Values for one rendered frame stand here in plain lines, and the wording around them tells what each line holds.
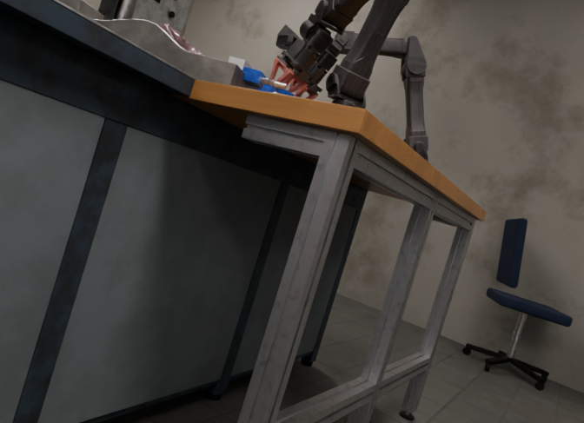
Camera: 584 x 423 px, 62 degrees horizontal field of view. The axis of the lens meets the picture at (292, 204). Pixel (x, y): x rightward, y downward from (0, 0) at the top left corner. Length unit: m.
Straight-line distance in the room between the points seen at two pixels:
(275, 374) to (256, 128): 0.43
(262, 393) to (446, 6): 3.87
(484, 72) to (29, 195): 3.60
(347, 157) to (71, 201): 0.48
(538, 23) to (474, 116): 0.78
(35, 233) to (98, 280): 0.18
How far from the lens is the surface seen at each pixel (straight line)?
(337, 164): 0.79
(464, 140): 3.94
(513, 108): 3.96
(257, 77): 1.05
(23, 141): 0.85
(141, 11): 2.13
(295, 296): 0.80
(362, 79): 1.14
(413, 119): 1.67
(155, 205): 1.05
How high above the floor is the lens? 0.63
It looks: 1 degrees down
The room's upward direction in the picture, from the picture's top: 17 degrees clockwise
